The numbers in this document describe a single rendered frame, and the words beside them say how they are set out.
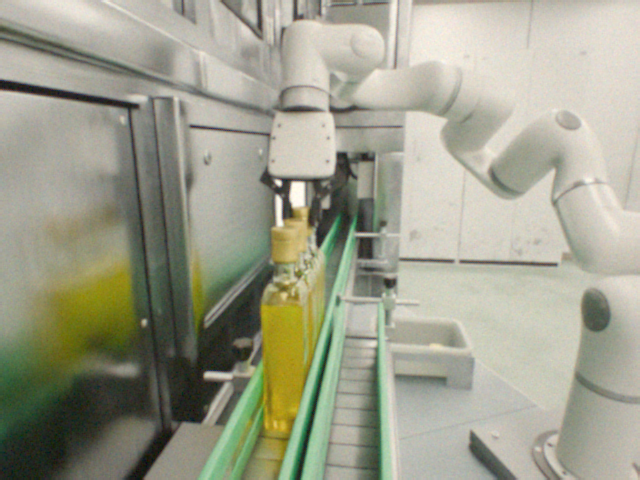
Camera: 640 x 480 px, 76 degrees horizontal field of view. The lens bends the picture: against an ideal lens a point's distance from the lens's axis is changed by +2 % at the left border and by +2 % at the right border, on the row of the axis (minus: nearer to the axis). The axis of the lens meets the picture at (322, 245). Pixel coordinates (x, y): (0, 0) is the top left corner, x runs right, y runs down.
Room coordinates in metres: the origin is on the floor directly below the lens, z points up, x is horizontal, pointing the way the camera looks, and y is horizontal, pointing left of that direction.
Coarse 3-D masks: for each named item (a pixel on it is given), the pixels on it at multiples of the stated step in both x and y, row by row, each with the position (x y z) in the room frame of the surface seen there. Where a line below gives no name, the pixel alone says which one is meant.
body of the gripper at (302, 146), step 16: (288, 112) 0.64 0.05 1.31; (304, 112) 0.64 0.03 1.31; (320, 112) 0.64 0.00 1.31; (272, 128) 0.64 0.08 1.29; (288, 128) 0.63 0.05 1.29; (304, 128) 0.63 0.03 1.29; (320, 128) 0.63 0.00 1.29; (272, 144) 0.63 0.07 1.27; (288, 144) 0.63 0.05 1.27; (304, 144) 0.62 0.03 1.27; (320, 144) 0.62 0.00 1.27; (272, 160) 0.63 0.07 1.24; (288, 160) 0.62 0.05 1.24; (304, 160) 0.62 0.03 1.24; (320, 160) 0.61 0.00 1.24; (288, 176) 0.62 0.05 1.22; (304, 176) 0.61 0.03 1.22; (320, 176) 0.61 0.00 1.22
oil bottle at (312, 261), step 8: (312, 256) 0.63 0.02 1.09; (312, 264) 0.60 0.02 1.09; (320, 272) 0.64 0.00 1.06; (320, 280) 0.64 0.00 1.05; (320, 288) 0.64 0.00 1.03; (320, 296) 0.64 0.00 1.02; (320, 304) 0.64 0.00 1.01; (320, 312) 0.64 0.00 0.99; (320, 320) 0.64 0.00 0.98; (320, 328) 0.64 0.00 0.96
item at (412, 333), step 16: (384, 320) 0.97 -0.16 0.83; (400, 320) 0.96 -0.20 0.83; (416, 320) 0.96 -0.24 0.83; (432, 320) 0.95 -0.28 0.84; (448, 320) 0.95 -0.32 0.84; (400, 336) 0.96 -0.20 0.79; (416, 336) 0.95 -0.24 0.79; (432, 336) 0.95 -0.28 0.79; (448, 336) 0.94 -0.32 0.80; (464, 336) 0.85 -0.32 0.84; (432, 352) 0.79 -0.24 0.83; (448, 352) 0.79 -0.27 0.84; (464, 352) 0.79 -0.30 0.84
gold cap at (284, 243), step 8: (272, 232) 0.50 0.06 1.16; (280, 232) 0.49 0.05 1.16; (288, 232) 0.50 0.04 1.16; (296, 232) 0.50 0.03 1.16; (272, 240) 0.50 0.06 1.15; (280, 240) 0.49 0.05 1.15; (288, 240) 0.50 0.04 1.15; (296, 240) 0.50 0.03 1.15; (272, 248) 0.50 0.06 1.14; (280, 248) 0.49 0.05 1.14; (288, 248) 0.49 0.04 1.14; (296, 248) 0.50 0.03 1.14; (272, 256) 0.50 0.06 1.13; (280, 256) 0.49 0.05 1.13; (288, 256) 0.50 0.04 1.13; (296, 256) 0.50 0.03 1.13
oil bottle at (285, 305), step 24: (288, 288) 0.49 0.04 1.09; (264, 312) 0.49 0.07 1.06; (288, 312) 0.48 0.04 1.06; (264, 336) 0.49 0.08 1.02; (288, 336) 0.48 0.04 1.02; (264, 360) 0.49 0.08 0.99; (288, 360) 0.48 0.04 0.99; (264, 384) 0.49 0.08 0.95; (288, 384) 0.48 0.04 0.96; (288, 408) 0.48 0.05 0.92
